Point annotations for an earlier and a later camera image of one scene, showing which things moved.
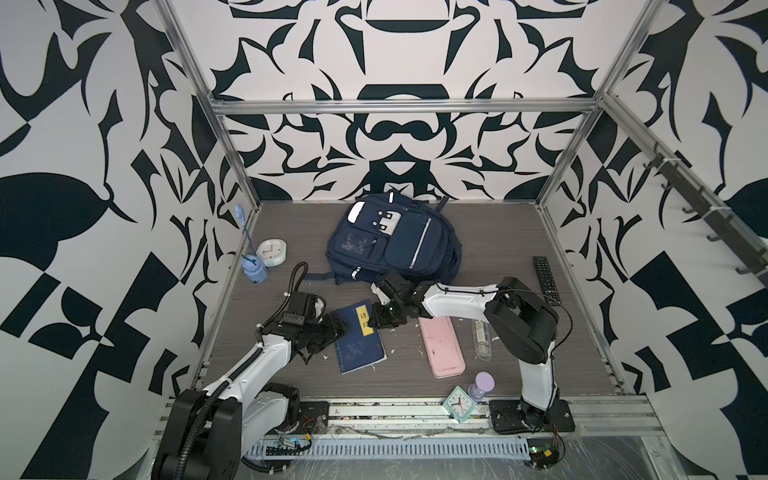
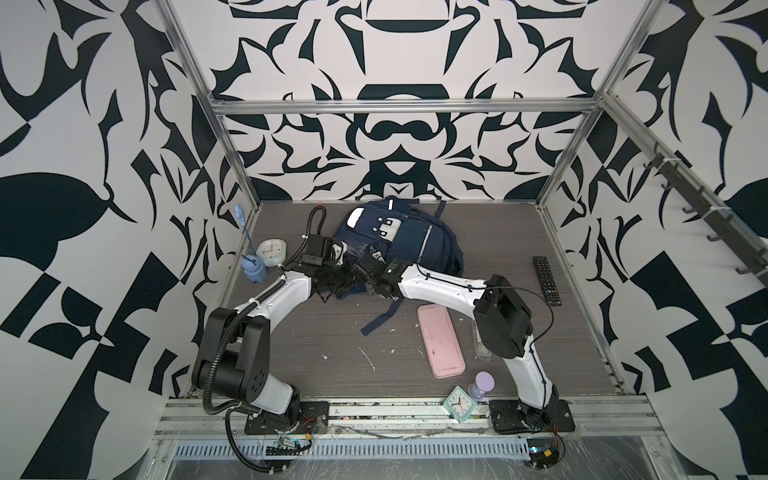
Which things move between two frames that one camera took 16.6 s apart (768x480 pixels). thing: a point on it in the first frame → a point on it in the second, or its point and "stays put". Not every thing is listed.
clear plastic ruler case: x=483 y=340 stays put
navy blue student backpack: x=388 y=232 stays put
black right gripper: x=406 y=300 → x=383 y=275
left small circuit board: x=288 y=447 stays put
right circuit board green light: x=543 y=452 stays put
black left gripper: x=334 y=329 → x=349 y=282
